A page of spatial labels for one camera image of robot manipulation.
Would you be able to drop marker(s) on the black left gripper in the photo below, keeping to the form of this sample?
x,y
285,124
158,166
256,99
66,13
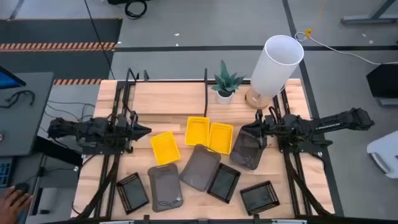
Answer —
x,y
122,132

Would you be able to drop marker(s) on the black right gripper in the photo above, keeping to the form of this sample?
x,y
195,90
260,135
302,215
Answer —
x,y
280,127

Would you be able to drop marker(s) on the grey translucent plastic basket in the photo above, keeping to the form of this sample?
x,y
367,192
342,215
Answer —
x,y
164,188
200,168
247,147

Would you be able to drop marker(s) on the yellow plastic basket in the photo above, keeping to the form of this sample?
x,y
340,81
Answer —
x,y
220,138
197,131
165,148

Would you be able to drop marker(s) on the black slotted plastic basket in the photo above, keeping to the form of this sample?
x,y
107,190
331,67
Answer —
x,y
259,198
133,193
224,183

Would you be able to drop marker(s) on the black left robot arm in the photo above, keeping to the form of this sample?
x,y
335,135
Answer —
x,y
77,129

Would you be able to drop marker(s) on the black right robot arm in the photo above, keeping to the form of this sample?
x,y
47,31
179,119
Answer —
x,y
335,123

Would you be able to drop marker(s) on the green plant in white pot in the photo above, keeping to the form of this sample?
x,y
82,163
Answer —
x,y
224,97

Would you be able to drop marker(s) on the white lamp with wooden base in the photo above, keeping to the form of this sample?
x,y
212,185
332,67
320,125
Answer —
x,y
273,67

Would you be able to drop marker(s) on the grey desk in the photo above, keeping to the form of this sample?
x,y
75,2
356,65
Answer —
x,y
28,124

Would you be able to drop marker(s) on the white chair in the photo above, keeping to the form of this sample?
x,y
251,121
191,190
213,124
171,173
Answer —
x,y
385,149

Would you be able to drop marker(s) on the black floor mat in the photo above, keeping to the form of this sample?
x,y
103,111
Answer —
x,y
62,31

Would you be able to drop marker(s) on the black box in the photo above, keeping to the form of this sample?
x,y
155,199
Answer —
x,y
384,81

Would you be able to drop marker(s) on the black computer mouse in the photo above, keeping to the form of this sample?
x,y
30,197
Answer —
x,y
22,187

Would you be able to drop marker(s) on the computer monitor with blue screen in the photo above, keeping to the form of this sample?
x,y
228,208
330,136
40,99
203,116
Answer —
x,y
7,81

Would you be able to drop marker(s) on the blue-lit keyboard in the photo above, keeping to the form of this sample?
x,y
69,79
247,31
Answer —
x,y
4,172

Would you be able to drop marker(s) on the person's hand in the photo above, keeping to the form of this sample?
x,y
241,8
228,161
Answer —
x,y
12,205

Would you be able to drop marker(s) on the wooden shelf with black frame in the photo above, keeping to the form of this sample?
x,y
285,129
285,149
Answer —
x,y
168,98

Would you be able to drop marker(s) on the black aluminium rail frame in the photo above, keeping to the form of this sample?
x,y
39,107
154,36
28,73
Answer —
x,y
290,169
111,183

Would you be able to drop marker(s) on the white bracket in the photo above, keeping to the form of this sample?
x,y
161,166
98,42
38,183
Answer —
x,y
289,222
116,222

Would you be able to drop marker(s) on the grey table leg frame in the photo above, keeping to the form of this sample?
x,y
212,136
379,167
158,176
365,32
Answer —
x,y
367,19

